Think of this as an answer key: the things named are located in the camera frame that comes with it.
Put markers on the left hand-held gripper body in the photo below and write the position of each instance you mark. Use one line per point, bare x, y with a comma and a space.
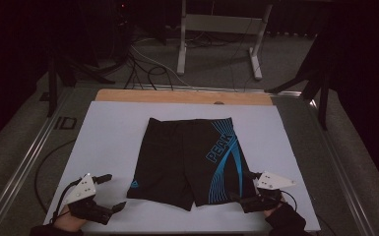
84, 191

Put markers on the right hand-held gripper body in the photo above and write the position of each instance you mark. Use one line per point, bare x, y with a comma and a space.
274, 181

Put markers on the black shorts with blue print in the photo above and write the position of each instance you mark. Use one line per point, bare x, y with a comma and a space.
177, 164

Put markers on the person's right hand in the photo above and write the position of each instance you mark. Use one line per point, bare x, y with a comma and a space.
272, 212

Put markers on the person's left hand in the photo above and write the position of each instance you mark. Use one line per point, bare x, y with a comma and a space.
67, 221

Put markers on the black stand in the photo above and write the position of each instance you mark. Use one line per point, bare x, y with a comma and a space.
52, 85
323, 98

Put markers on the metal floor rail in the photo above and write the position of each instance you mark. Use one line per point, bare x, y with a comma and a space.
19, 167
341, 170

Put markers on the white desk frame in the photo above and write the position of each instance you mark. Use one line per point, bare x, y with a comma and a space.
221, 23

